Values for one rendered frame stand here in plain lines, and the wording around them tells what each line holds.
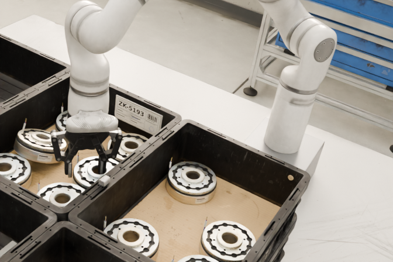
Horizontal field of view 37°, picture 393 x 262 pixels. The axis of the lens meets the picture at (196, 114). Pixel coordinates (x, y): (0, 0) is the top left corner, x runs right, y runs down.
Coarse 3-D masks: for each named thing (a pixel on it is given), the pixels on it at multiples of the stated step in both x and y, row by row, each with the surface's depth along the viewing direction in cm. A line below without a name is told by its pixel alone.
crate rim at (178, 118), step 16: (64, 80) 134; (32, 96) 126; (128, 96) 133; (0, 112) 120; (144, 144) 118; (128, 160) 113; (0, 176) 104; (112, 176) 109; (32, 192) 102; (48, 208) 99; (64, 208) 100
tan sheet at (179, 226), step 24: (216, 192) 125; (240, 192) 126; (144, 216) 116; (168, 216) 117; (192, 216) 118; (216, 216) 119; (240, 216) 120; (264, 216) 121; (168, 240) 111; (192, 240) 112
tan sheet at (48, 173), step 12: (84, 156) 128; (36, 168) 123; (48, 168) 123; (60, 168) 124; (72, 168) 124; (36, 180) 120; (48, 180) 120; (60, 180) 121; (72, 180) 121; (36, 192) 117
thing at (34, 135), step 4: (36, 132) 124; (40, 132) 125; (32, 136) 122; (36, 136) 122; (44, 136) 125; (48, 136) 125; (36, 140) 121; (40, 140) 121; (44, 140) 122; (48, 140) 122
